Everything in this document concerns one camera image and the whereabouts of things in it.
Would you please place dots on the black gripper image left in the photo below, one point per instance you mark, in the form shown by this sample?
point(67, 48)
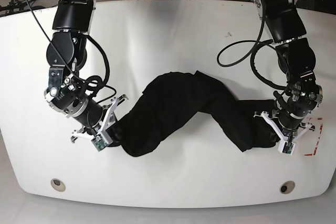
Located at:
point(90, 115)

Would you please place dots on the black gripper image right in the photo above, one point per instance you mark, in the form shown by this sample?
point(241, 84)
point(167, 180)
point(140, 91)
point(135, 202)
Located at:
point(289, 121)

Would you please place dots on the black T-shirt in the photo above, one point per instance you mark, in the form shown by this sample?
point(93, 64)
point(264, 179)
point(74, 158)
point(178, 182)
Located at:
point(172, 99)

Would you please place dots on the black robot arm image left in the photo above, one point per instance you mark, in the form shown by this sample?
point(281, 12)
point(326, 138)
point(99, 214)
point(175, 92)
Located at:
point(69, 94)

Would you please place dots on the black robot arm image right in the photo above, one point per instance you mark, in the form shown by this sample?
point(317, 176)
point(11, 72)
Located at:
point(296, 59)

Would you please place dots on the red tape rectangle marking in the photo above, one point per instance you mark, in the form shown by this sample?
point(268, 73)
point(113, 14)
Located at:
point(311, 139)

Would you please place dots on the right table grommet hole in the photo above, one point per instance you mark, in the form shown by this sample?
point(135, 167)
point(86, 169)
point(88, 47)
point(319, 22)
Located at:
point(287, 187)

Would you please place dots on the table grommet hole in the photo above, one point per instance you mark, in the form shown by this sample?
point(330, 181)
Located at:
point(58, 185)
point(287, 187)

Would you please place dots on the left table grommet hole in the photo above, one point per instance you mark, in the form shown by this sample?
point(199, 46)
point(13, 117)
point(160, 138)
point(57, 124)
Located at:
point(58, 185)

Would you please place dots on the black tripod leg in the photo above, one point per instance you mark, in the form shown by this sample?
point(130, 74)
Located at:
point(15, 6)

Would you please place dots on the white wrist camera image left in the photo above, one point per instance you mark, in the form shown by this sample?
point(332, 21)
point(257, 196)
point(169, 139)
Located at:
point(102, 139)

